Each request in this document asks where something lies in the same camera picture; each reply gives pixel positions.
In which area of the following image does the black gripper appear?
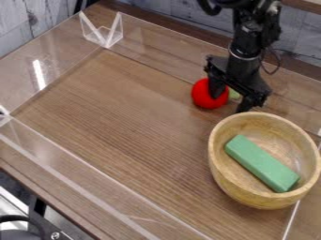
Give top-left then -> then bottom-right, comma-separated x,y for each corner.
204,54 -> 271,113

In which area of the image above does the red toy fruit green stem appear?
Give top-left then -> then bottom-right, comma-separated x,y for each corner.
190,78 -> 241,110

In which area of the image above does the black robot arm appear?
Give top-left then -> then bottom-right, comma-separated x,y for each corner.
196,0 -> 282,113

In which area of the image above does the wooden bowl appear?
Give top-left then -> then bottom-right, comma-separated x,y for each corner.
208,112 -> 321,210

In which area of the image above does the green rectangular block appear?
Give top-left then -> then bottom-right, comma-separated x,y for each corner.
224,135 -> 299,193

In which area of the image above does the clear acrylic corner bracket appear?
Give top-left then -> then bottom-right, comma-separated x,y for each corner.
79,11 -> 123,49

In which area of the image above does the clear acrylic tray wall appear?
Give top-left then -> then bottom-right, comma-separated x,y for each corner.
0,106 -> 211,240

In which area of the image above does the black cable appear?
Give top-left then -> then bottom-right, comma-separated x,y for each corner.
0,215 -> 49,240

